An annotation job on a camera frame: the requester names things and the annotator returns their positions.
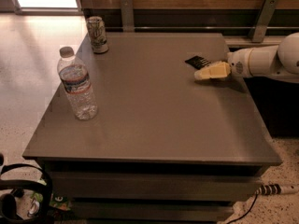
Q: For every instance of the black rxbar chocolate wrapper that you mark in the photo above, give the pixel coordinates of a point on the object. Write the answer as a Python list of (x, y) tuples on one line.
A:
[(198, 62)]

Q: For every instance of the green snack bag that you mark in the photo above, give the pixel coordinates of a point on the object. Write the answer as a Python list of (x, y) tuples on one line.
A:
[(58, 202)]

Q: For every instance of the striped black white handle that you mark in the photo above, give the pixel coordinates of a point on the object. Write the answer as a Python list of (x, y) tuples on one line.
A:
[(277, 189)]

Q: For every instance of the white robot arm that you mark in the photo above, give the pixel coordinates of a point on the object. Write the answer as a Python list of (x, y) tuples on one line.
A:
[(279, 62)]

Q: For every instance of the white green soda can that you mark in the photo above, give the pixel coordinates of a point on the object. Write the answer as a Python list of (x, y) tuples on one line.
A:
[(97, 34)]

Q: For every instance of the grey drawer cabinet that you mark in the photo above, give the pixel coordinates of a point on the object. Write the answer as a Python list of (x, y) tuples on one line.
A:
[(163, 148)]

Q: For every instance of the left metal wall bracket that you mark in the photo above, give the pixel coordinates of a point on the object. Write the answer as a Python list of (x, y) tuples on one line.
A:
[(127, 16)]

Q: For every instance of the black headphones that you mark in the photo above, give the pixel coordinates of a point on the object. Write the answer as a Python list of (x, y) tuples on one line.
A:
[(15, 188)]

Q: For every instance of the metal wall bracket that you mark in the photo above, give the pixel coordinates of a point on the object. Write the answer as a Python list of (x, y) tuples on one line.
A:
[(127, 16), (258, 31)]

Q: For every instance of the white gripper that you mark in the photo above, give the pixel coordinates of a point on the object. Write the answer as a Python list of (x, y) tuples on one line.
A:
[(237, 64)]

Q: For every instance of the clear plastic water bottle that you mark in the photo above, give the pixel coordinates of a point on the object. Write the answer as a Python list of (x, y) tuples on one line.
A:
[(78, 88)]

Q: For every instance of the right metal wall bracket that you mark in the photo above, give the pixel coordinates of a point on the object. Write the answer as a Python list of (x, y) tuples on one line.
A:
[(258, 31)]

